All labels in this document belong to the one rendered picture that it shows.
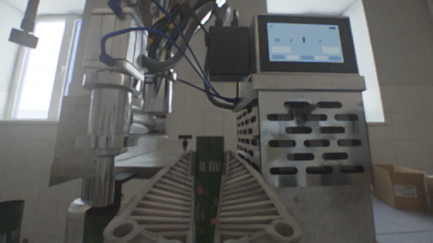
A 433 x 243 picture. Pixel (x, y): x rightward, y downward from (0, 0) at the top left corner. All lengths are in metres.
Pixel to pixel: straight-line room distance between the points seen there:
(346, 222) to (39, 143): 2.44
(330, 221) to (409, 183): 1.51
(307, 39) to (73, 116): 0.41
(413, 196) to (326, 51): 1.59
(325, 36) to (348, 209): 0.26
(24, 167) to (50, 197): 0.42
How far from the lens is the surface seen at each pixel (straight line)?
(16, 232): 0.30
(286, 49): 0.29
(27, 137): 2.56
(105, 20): 0.23
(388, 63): 2.75
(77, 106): 0.36
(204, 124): 1.67
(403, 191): 1.79
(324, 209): 0.30
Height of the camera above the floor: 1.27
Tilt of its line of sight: 10 degrees up
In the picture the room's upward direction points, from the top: straight up
